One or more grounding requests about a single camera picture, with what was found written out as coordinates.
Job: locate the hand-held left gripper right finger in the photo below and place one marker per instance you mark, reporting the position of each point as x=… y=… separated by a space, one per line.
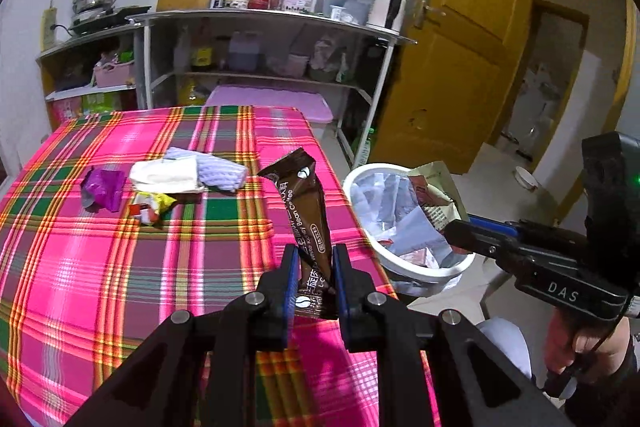
x=341 y=292

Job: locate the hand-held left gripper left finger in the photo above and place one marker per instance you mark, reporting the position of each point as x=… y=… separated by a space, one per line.
x=288 y=292

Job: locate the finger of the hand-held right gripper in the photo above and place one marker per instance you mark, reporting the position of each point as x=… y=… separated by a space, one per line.
x=495 y=225
x=475 y=239

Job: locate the beige snack wrapper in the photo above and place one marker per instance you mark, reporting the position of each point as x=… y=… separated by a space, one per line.
x=440 y=197

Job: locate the white round trash bin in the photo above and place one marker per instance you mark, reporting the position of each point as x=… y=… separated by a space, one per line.
x=380 y=197
x=425 y=274

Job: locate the brown coffee sachet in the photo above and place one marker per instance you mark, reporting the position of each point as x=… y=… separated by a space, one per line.
x=300 y=207

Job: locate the yellow red wrapper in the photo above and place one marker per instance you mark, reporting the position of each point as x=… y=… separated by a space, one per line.
x=152 y=204

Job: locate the white tissue packet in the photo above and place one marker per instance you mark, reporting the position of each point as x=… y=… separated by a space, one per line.
x=165 y=174

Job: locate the purple wrapper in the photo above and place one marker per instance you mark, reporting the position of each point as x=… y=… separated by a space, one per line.
x=105 y=187

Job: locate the person's right forearm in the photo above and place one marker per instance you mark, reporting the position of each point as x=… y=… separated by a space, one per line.
x=610 y=399

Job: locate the person's right hand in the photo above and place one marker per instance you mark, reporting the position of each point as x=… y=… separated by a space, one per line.
x=570 y=342

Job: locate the white floor bowl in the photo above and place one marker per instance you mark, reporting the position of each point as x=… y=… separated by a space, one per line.
x=526 y=178

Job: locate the person's grey clad knee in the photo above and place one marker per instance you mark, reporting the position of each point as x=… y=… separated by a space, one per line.
x=505 y=347

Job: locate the green plastic bottle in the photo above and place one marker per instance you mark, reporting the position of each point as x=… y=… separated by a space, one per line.
x=362 y=147

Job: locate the yellow wooden door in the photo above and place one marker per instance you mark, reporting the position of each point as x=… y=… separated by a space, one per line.
x=460 y=72

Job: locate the pink lidded storage box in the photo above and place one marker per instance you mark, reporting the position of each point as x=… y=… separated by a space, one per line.
x=270 y=104

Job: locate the pink plaid tablecloth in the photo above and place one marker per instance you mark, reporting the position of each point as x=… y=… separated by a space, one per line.
x=100 y=282

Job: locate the small green bottle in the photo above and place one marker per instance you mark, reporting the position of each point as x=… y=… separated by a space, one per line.
x=342 y=69

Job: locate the yellow cooking oil bottle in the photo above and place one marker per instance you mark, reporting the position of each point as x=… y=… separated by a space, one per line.
x=192 y=93

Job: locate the pink plastic bucket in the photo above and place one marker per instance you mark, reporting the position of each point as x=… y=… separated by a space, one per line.
x=297 y=66

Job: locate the crumpled plastic bags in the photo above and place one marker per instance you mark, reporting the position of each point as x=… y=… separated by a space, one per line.
x=325 y=57

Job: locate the dark liquid jerry can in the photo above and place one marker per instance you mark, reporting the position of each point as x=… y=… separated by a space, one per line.
x=245 y=54

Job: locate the small brown bottle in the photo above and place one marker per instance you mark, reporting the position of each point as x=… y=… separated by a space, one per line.
x=222 y=56

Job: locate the white electric kettle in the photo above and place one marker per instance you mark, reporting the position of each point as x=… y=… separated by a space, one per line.
x=382 y=7

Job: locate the large soy sauce bottle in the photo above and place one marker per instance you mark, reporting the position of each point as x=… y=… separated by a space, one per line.
x=203 y=54

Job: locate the white plastic jug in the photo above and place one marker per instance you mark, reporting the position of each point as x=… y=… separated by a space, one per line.
x=182 y=57

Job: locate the clear plastic container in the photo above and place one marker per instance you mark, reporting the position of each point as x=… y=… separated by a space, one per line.
x=352 y=4

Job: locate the green printed carton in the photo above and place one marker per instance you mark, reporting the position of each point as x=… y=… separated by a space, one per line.
x=95 y=104

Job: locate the white metal shelf rack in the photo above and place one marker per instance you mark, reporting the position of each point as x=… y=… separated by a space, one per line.
x=280 y=18

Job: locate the pink plastic basket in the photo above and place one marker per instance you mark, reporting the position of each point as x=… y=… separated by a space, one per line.
x=114 y=76

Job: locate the pink knife holder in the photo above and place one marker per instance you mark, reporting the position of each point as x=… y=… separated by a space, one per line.
x=298 y=3

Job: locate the small glass jar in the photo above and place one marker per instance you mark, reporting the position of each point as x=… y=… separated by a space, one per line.
x=277 y=1

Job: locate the low wooden cabinet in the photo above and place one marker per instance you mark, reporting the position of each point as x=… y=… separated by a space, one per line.
x=75 y=49

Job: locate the black induction cooker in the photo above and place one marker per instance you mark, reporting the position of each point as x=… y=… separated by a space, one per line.
x=110 y=18

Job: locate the yellowed power strip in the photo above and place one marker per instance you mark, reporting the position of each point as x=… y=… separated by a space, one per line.
x=49 y=29

